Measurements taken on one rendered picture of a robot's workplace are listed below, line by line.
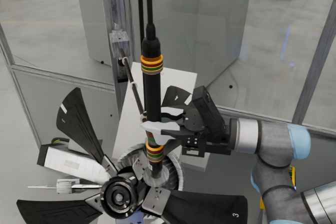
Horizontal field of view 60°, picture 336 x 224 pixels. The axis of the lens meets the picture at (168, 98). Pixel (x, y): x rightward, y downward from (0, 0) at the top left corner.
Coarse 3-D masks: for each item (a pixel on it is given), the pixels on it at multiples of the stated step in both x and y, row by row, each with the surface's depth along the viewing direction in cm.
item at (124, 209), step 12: (108, 180) 83; (120, 180) 82; (132, 180) 82; (108, 192) 83; (120, 192) 83; (132, 192) 82; (144, 192) 85; (108, 204) 83; (120, 204) 82; (132, 204) 81; (120, 216) 81
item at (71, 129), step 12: (72, 96) 90; (60, 108) 95; (72, 108) 91; (84, 108) 87; (60, 120) 98; (72, 120) 92; (84, 120) 88; (72, 132) 96; (84, 132) 90; (84, 144) 94; (96, 144) 87; (96, 156) 92
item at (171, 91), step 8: (168, 88) 94; (176, 88) 91; (168, 96) 92; (184, 96) 87; (168, 104) 91; (176, 104) 88; (184, 104) 86; (192, 104) 84; (144, 144) 92; (168, 144) 82; (176, 144) 80; (144, 152) 88; (168, 152) 81
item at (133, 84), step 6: (138, 0) 58; (150, 0) 50; (138, 6) 59; (150, 6) 50; (138, 12) 60; (150, 12) 51; (150, 18) 51; (150, 24) 52; (126, 60) 107; (126, 66) 104; (132, 78) 97; (132, 84) 95; (144, 84) 70; (144, 90) 72; (138, 96) 89; (144, 96) 73; (138, 102) 87; (144, 102) 74; (144, 108) 76
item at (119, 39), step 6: (114, 30) 121; (120, 30) 122; (114, 36) 119; (120, 36) 119; (126, 36) 119; (114, 42) 115; (120, 42) 115; (126, 42) 116; (114, 48) 116; (126, 48) 118; (114, 54) 118; (120, 54) 118; (126, 54) 119
